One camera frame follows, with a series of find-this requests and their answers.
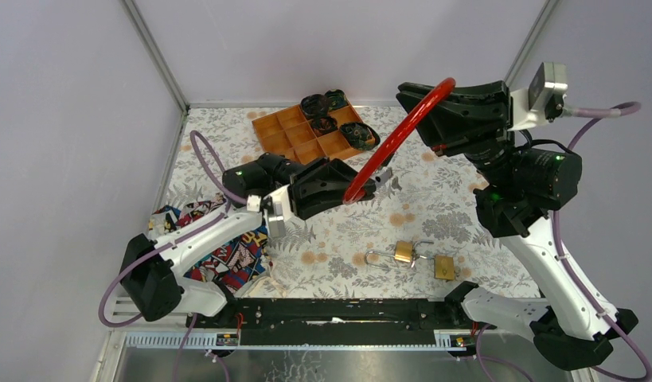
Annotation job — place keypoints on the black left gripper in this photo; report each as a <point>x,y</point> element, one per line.
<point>302,194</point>

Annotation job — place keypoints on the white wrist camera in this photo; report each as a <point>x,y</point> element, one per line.
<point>543,100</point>
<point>276,210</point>

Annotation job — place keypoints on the red cable lock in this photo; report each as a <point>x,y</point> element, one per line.
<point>393,142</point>

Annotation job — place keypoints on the colourful comic print cloth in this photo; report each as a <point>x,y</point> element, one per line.
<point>234,263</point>

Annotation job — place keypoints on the dark green rolled sock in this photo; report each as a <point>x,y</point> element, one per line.
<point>336,99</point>

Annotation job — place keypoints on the brass padlock with long shackle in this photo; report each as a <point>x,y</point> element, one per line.
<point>405,252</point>

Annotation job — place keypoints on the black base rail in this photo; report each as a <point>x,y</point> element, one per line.
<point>334,322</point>

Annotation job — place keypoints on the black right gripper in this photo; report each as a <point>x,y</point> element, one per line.
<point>474,116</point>

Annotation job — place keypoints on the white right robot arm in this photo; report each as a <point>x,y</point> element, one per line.
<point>575,325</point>

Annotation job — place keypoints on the orange compartment tray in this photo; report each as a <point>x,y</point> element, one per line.
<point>287,132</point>

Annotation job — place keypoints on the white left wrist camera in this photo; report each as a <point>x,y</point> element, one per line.
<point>276,210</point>

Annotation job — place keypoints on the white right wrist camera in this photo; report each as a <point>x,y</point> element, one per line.
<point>543,100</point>

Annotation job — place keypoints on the dark rolled sock right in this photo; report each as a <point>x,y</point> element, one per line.
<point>360,136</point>

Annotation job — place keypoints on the dark rolled sock middle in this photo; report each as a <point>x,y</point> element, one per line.
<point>324,125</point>

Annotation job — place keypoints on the brass padlock right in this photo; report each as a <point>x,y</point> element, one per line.
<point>443,267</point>

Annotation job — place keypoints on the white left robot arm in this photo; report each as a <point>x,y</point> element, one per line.
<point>269,191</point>

